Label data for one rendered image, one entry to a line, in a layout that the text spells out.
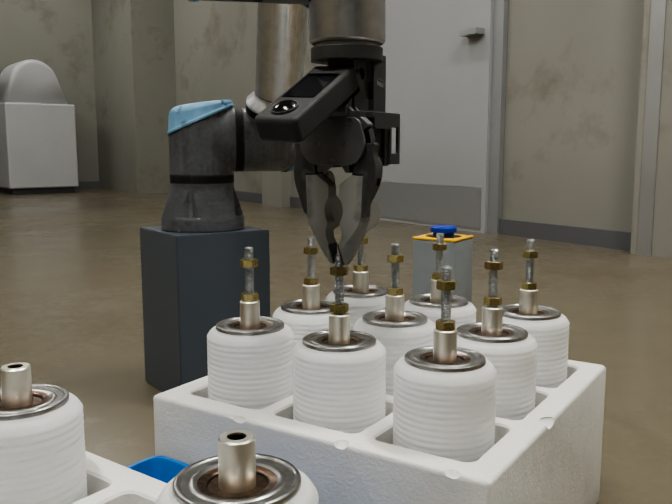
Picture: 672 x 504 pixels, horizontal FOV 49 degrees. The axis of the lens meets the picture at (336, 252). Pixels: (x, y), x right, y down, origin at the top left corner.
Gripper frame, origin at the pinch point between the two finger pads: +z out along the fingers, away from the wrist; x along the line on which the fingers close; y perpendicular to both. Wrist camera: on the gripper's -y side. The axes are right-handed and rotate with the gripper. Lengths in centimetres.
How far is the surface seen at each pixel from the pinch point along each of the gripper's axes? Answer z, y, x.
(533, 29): -66, 304, 66
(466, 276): 9.2, 42.6, 1.8
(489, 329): 8.7, 10.7, -12.5
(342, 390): 13.0, -3.3, -2.6
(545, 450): 19.0, 6.6, -19.9
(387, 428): 16.6, -1.5, -6.7
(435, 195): 17, 325, 124
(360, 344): 9.1, 0.0, -2.8
